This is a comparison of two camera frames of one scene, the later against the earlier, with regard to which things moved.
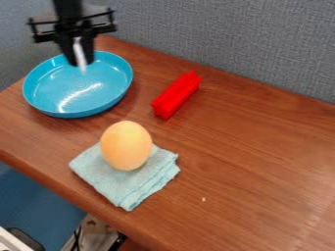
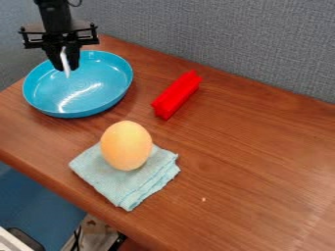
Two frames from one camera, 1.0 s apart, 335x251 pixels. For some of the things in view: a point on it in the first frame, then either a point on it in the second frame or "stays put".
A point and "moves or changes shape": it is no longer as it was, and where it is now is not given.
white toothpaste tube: (79, 54) moves or changes shape
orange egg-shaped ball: (126, 145) stays put
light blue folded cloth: (130, 186) stays put
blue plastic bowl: (58, 89) stays put
